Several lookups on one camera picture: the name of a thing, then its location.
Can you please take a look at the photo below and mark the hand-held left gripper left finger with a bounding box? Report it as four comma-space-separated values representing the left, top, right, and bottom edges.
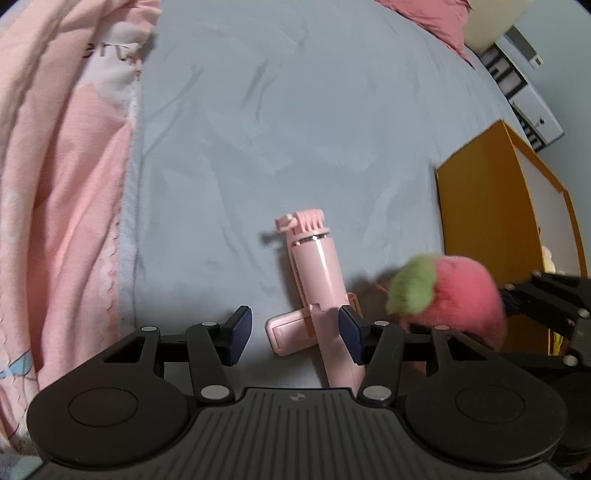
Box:
104, 306, 254, 403

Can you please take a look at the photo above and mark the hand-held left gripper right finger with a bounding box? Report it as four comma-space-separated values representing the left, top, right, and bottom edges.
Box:
338, 307, 491, 403

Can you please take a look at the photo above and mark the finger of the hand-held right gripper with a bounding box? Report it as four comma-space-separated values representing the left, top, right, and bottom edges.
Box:
529, 270, 591, 298
501, 282, 591, 366

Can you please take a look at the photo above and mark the pink selfie stick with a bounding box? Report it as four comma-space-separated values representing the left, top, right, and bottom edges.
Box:
265, 209, 370, 389

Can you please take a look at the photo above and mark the pink fluffy strawberry plush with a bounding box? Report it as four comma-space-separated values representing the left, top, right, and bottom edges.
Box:
385, 254, 509, 349

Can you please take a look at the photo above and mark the orange cardboard box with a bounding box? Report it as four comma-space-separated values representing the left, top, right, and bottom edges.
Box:
436, 119, 588, 356

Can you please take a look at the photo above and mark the white drawer nightstand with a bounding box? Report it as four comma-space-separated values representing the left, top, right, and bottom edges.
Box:
480, 44, 565, 153

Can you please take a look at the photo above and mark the pink quilt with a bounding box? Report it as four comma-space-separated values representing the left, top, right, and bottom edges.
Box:
0, 0, 162, 444

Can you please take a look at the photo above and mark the beige padded headboard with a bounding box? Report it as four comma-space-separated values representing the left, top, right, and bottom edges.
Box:
462, 0, 515, 54

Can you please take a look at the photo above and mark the dark pink pillow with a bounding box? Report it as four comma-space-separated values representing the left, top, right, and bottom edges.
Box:
376, 0, 476, 70

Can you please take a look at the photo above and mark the grey wall control panel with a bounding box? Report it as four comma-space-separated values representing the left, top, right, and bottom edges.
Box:
505, 25, 546, 70

